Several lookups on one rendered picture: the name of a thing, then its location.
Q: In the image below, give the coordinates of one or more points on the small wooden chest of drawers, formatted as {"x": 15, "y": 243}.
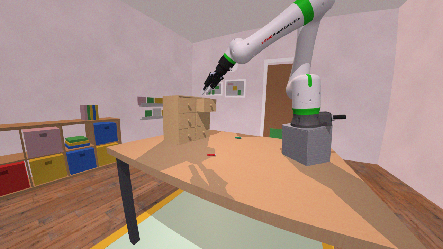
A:
{"x": 171, "y": 117}

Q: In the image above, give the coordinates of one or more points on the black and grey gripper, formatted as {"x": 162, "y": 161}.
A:
{"x": 213, "y": 79}

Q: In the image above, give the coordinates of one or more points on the brown wooden drawer front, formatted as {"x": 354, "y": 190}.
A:
{"x": 187, "y": 104}
{"x": 187, "y": 134}
{"x": 202, "y": 118}
{"x": 202, "y": 131}
{"x": 206, "y": 105}
{"x": 187, "y": 120}

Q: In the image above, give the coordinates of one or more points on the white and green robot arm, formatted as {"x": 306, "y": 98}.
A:
{"x": 303, "y": 88}

